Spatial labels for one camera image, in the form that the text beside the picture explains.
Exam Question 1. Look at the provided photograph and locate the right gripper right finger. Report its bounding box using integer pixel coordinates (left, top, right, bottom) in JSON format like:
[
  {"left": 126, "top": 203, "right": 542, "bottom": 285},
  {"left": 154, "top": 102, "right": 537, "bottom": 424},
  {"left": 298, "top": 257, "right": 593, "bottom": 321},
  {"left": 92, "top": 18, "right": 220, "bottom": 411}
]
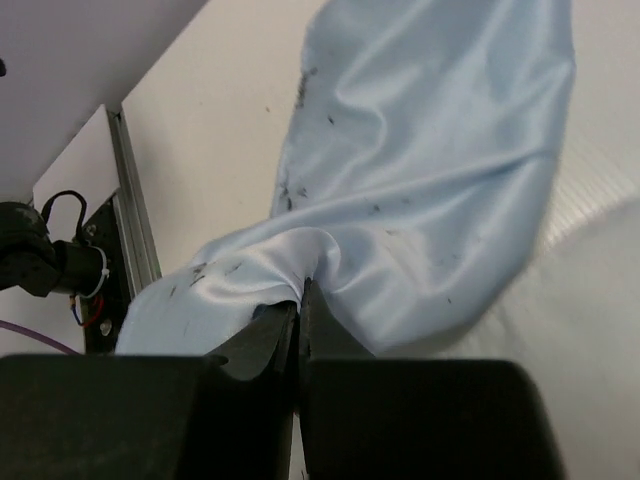
[{"left": 299, "top": 280, "right": 565, "bottom": 479}]

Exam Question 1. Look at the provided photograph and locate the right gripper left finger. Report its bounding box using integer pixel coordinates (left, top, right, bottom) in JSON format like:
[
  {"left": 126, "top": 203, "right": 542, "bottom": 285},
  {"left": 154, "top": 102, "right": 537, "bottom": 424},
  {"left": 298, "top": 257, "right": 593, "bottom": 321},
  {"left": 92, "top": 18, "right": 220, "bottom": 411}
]
[{"left": 1, "top": 302, "right": 297, "bottom": 479}]

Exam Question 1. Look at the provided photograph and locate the white pillow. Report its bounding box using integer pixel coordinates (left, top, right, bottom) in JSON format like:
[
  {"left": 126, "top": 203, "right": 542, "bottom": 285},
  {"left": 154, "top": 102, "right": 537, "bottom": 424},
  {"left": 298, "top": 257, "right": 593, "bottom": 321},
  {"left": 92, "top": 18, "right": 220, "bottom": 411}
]
[{"left": 386, "top": 199, "right": 639, "bottom": 479}]

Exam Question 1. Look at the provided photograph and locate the light blue pillowcase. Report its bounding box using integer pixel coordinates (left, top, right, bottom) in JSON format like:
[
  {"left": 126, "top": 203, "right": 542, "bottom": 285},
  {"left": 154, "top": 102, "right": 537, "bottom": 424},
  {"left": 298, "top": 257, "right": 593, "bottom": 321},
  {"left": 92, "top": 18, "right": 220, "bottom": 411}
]
[{"left": 116, "top": 1, "right": 575, "bottom": 355}]

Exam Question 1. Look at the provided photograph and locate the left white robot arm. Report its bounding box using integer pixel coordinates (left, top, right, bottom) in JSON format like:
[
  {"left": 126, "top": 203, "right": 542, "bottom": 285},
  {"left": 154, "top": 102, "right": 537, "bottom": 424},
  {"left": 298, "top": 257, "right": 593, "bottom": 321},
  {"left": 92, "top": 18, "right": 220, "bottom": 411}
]
[{"left": 1, "top": 202, "right": 105, "bottom": 297}]

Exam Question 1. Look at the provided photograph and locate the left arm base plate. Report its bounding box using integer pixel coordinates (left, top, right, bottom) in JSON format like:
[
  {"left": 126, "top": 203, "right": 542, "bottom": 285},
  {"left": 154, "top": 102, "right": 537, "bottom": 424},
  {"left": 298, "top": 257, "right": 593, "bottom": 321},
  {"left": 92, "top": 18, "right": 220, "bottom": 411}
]
[{"left": 74, "top": 195, "right": 131, "bottom": 355}]

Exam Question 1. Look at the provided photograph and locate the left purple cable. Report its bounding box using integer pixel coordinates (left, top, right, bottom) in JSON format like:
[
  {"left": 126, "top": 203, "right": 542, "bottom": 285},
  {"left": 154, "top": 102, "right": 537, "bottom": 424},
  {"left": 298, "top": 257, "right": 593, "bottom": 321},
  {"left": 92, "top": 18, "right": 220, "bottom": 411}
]
[{"left": 0, "top": 319, "right": 81, "bottom": 357}]

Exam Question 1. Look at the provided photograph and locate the aluminium front rail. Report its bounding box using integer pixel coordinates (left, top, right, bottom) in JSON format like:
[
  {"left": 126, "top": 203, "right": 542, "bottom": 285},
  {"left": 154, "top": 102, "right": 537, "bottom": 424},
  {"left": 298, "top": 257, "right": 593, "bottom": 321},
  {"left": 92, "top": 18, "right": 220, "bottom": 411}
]
[{"left": 107, "top": 111, "right": 162, "bottom": 298}]

